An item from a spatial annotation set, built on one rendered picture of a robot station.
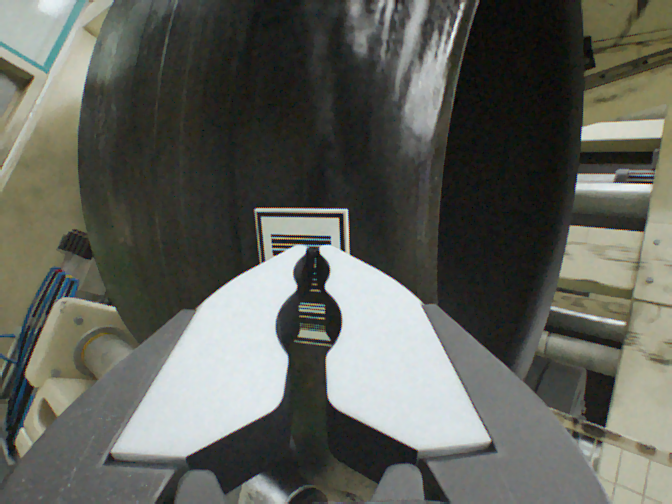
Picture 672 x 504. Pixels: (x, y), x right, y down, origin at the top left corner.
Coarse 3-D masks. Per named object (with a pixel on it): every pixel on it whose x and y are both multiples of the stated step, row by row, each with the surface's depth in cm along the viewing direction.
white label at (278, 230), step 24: (264, 216) 15; (288, 216) 15; (312, 216) 15; (336, 216) 14; (264, 240) 16; (288, 240) 15; (312, 240) 15; (336, 240) 15; (312, 288) 16; (312, 312) 16; (312, 336) 16
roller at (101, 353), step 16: (96, 336) 43; (112, 336) 43; (96, 352) 40; (112, 352) 39; (128, 352) 39; (96, 368) 39; (256, 480) 23; (272, 480) 23; (288, 480) 23; (304, 480) 24; (240, 496) 23; (256, 496) 22; (272, 496) 22; (288, 496) 22; (304, 496) 22; (320, 496) 23
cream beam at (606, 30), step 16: (592, 0) 60; (608, 0) 59; (624, 0) 58; (640, 0) 57; (656, 0) 56; (592, 16) 62; (608, 16) 61; (624, 16) 60; (640, 16) 59; (656, 16) 59; (592, 32) 65; (608, 32) 64; (624, 32) 63; (640, 32) 62; (656, 32) 61; (592, 48) 68
